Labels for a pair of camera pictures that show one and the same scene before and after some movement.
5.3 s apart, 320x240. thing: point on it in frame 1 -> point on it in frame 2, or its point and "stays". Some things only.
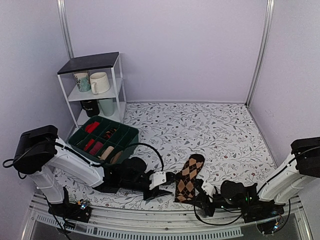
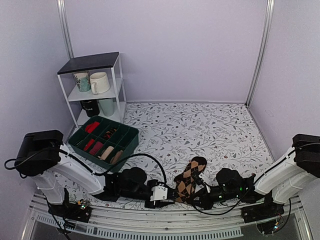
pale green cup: x=108 y=106 stays
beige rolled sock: x=107 y=153 stays
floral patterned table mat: x=226 y=135 stays
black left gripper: x=156 y=193 -> x=156 y=204
